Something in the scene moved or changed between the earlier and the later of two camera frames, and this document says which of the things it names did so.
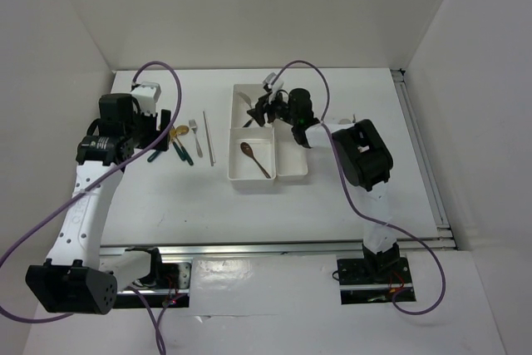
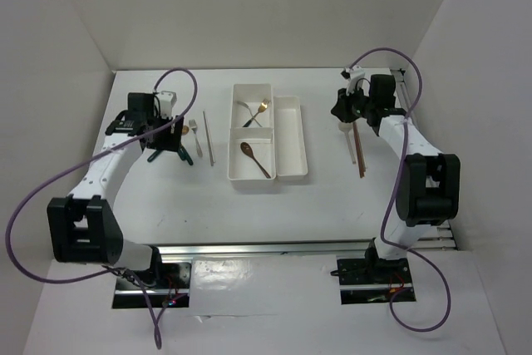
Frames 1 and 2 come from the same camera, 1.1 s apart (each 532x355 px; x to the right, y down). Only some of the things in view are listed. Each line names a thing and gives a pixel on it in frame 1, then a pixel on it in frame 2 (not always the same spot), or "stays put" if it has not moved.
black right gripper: x=264 y=106 -> x=342 y=110
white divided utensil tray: x=251 y=146 stays put
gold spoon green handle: x=180 y=130 stays put
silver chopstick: x=208 y=140 stays put
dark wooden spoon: x=247 y=150 stays put
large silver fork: x=246 y=98 -> x=247 y=106
